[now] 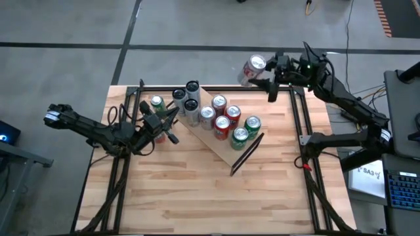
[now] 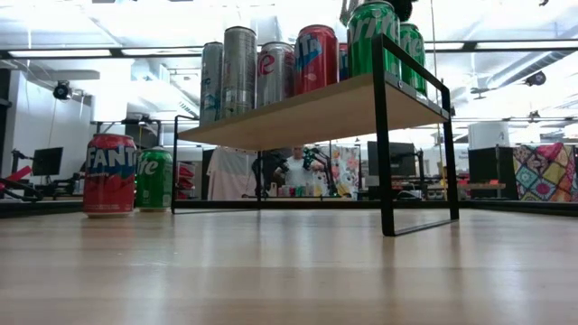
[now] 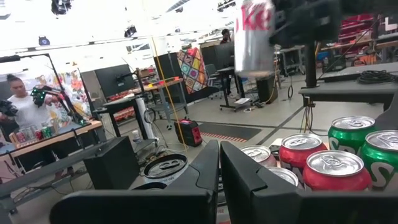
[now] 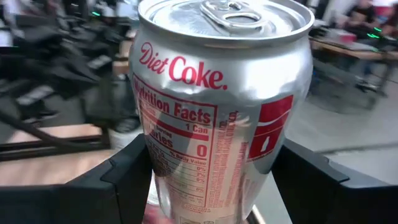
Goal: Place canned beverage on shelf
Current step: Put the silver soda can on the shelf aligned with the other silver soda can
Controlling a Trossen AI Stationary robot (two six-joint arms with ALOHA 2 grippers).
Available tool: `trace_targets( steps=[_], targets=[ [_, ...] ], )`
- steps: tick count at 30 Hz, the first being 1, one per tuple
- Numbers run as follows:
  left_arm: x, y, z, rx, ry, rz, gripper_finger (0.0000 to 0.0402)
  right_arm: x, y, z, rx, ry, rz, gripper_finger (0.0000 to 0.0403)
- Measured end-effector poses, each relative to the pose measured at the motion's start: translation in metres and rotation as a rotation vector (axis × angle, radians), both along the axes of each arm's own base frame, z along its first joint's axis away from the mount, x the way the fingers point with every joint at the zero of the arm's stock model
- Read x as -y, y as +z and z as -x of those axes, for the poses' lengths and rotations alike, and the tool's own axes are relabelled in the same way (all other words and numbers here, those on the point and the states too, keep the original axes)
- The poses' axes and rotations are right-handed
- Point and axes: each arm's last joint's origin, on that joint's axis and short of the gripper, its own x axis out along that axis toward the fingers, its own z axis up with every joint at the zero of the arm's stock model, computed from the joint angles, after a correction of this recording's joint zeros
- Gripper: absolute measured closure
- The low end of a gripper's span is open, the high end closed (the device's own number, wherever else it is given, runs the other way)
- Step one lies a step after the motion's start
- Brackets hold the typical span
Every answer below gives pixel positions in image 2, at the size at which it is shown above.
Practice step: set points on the green Sprite can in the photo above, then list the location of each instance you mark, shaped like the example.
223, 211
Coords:
153, 180
361, 40
411, 40

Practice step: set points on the black background robot arm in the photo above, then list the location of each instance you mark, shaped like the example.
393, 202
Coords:
320, 158
268, 167

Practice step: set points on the silver Diet Coke can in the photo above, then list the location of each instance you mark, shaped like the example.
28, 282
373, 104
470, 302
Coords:
276, 77
347, 11

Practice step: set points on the floral printed banner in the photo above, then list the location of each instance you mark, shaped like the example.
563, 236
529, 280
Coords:
345, 169

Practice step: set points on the white curtain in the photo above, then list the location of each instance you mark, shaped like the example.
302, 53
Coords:
230, 173

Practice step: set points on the colourful patchwork quilt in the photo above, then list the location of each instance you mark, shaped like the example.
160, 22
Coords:
546, 171

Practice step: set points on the black ceiling spotlight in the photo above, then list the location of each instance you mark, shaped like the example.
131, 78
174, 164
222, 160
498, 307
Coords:
62, 90
536, 78

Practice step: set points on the red machine part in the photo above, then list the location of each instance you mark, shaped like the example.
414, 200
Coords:
18, 173

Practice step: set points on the wooden shelf black metal frame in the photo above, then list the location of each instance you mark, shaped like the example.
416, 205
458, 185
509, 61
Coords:
316, 117

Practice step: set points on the small black monitor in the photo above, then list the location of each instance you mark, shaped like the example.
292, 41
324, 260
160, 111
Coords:
47, 161

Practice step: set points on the red Fanta can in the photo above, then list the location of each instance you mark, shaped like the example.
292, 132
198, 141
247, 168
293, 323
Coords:
316, 58
109, 180
343, 63

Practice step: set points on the person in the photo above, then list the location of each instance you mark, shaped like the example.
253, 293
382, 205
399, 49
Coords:
298, 171

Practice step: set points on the white round container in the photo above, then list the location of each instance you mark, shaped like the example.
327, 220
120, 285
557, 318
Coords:
488, 134

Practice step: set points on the grey ceiling duct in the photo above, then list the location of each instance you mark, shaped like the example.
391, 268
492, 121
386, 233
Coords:
519, 67

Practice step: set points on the black computer monitor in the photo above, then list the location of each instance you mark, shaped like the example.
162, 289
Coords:
397, 158

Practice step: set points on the long ceiling light rail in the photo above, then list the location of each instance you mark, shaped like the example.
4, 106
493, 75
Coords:
469, 45

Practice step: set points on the slim can black lid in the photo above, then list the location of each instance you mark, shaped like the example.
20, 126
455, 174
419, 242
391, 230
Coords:
210, 86
239, 72

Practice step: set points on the red stacked bins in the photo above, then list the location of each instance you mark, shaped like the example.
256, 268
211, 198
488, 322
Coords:
186, 176

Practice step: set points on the black background cabinet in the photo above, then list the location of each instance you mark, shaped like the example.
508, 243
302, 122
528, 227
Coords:
485, 167

